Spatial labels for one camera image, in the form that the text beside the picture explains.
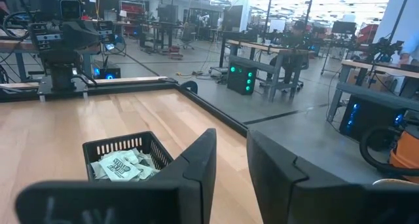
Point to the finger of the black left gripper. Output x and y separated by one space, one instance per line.
72 35
90 35

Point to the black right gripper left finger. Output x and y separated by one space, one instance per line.
163 201

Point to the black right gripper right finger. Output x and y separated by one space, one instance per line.
311 204

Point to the black background robot arm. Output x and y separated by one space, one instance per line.
384 50

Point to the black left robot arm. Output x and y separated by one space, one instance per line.
60 70

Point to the grey wooden-top workbench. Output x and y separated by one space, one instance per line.
13 47
255 47

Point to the black computer blue lights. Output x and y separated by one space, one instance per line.
370 119
106 71

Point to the black slotted plastic basket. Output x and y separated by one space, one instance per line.
93 145

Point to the orange shop vacuum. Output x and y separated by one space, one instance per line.
406 152

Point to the black table edge clamp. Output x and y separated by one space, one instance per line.
190 85

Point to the black computer green lights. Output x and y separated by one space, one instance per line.
240 78

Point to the wooden robot station table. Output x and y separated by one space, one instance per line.
370 67

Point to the person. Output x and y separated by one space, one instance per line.
410 47
291 44

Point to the red tool cabinet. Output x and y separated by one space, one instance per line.
366 34

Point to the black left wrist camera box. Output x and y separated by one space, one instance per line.
70 9

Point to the black table edge rail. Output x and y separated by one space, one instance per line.
212 111

